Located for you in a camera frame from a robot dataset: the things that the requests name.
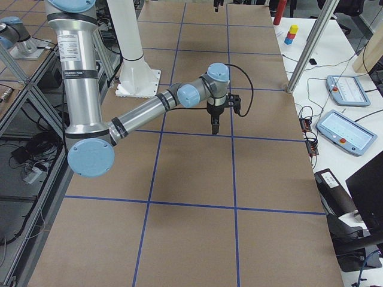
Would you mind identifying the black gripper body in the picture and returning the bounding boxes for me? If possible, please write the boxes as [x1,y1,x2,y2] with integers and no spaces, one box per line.
[206,93,241,117]

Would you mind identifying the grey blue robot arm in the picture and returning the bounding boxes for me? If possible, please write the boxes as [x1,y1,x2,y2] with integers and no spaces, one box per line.
[45,1,241,178]

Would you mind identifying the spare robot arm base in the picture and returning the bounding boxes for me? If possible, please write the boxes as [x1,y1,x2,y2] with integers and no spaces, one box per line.
[1,16,53,60]

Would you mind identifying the blue wooden block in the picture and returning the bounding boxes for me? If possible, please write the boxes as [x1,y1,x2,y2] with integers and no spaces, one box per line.
[284,37,293,45]

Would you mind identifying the red wooden block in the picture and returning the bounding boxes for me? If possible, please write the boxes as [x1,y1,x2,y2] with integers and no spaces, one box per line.
[286,32,296,39]

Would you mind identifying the orange circuit board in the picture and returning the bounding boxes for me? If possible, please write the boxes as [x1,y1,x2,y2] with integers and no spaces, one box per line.
[299,117,319,158]

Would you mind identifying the yellow wooden block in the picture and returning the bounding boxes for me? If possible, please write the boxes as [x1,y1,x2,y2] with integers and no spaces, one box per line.
[289,25,299,35]

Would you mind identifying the red cylinder bottle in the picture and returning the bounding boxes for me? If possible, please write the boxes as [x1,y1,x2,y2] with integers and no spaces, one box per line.
[273,0,288,26]

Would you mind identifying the far teach pendant tablet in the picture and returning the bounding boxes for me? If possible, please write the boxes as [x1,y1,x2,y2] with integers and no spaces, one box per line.
[326,75,371,107]

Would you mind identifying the teach pendant tablet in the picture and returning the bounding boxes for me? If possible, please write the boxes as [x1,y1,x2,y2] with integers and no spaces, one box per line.
[317,109,378,156]
[326,75,371,107]

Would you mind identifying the near teach pendant tablet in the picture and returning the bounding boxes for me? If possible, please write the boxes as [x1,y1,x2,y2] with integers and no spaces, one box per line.
[317,109,378,156]

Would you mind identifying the black monitor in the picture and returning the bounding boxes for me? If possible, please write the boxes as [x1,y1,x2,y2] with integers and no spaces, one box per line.
[346,152,382,231]

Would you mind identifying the black desk device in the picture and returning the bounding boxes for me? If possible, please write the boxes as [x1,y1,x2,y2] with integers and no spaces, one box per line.
[314,169,382,273]

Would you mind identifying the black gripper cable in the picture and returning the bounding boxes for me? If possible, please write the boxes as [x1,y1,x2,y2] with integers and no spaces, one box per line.
[164,63,255,118]

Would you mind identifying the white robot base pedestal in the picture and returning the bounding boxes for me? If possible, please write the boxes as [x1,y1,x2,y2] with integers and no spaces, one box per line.
[107,0,161,97]

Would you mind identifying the aluminium frame post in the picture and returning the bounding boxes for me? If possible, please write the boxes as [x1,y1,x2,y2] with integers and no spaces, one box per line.
[286,0,339,94]

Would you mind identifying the aluminium frame rack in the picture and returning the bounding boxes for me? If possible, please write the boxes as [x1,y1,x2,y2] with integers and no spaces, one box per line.
[0,17,120,287]

